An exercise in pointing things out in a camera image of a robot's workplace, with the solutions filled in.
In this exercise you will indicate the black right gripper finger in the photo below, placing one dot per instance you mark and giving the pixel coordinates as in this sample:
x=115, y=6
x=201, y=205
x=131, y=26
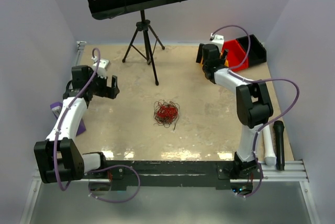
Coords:
x=199, y=58
x=224, y=53

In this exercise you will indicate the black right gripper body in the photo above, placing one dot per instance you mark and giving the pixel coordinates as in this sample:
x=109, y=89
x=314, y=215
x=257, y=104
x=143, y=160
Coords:
x=221, y=61

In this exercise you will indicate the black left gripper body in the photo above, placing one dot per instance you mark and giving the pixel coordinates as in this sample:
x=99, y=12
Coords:
x=99, y=88

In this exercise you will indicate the black plastic bin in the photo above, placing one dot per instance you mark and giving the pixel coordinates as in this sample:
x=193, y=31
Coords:
x=257, y=53

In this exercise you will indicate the yellow plastic bin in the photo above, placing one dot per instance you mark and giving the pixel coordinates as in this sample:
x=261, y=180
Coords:
x=225, y=63

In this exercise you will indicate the red plastic bin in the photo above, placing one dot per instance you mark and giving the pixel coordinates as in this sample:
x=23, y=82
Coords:
x=236, y=52

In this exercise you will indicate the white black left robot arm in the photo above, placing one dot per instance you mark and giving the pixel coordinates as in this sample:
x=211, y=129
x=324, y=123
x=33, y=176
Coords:
x=58, y=158

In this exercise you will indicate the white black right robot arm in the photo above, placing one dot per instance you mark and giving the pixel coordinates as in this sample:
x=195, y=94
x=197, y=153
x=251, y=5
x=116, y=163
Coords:
x=253, y=104

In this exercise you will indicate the purple metronome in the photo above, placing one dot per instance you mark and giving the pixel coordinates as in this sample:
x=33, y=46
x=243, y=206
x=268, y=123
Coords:
x=56, y=110

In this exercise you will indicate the black microphone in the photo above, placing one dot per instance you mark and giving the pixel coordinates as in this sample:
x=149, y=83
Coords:
x=278, y=128

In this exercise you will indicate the white microphone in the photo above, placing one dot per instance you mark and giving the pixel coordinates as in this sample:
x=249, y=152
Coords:
x=269, y=155

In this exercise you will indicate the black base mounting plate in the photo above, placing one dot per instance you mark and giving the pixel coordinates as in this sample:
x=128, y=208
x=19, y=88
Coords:
x=126, y=173

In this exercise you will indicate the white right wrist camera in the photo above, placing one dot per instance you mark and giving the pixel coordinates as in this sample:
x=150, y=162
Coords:
x=217, y=40

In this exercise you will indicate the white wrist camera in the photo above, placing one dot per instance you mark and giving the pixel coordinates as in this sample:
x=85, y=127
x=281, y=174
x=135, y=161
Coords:
x=101, y=66
x=217, y=40

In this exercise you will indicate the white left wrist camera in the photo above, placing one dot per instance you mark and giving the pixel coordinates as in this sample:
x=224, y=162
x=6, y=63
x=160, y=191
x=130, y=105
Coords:
x=101, y=66

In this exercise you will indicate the aluminium front rail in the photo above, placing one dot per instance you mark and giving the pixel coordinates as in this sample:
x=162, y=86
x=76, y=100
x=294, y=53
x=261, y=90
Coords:
x=294, y=171

